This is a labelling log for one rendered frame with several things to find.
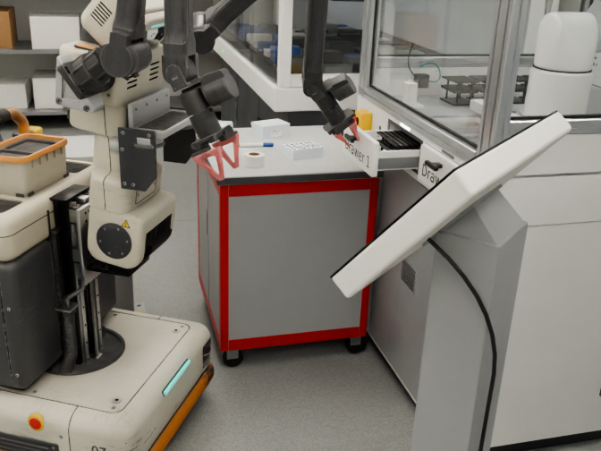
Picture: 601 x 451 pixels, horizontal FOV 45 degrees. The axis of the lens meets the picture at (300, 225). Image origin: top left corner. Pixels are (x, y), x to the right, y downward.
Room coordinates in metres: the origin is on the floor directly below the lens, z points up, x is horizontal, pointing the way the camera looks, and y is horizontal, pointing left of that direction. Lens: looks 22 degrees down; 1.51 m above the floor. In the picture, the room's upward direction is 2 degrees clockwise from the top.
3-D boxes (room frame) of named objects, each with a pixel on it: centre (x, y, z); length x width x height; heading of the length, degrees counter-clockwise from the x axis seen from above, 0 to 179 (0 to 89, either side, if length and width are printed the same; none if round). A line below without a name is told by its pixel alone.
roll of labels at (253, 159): (2.37, 0.17, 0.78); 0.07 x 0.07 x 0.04
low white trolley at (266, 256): (2.60, 0.08, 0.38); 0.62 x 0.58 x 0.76; 16
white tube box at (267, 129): (2.78, 0.13, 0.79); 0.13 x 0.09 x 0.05; 126
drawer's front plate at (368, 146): (2.25, -0.18, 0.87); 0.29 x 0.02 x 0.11; 16
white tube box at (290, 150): (2.51, 0.00, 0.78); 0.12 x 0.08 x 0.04; 120
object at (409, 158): (2.31, -0.38, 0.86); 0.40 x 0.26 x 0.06; 106
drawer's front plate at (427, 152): (1.99, -0.40, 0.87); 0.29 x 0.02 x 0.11; 16
